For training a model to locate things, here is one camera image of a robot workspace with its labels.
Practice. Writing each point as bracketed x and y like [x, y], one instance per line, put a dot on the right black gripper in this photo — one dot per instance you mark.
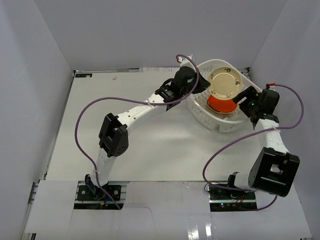
[250, 93]

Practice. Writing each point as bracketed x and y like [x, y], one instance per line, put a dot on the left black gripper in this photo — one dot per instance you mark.
[202, 82]

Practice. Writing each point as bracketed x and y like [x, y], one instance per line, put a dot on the cream round flower plate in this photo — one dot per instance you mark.
[225, 83]

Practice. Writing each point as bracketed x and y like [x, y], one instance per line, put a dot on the orange round plate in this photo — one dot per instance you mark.
[221, 106]

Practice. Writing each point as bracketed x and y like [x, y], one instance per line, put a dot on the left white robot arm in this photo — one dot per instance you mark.
[115, 129]

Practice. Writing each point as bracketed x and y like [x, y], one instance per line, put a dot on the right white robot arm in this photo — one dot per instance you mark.
[275, 168]

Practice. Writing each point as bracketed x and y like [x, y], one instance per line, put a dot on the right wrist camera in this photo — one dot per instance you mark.
[270, 86]

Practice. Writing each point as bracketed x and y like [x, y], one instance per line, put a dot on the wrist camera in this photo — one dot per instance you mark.
[189, 61]
[270, 86]

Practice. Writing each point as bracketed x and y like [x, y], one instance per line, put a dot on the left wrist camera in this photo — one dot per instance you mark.
[189, 61]

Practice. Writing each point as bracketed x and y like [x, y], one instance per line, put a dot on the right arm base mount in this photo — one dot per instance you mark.
[223, 200]

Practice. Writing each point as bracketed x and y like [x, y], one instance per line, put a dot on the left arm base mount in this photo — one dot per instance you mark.
[90, 192]

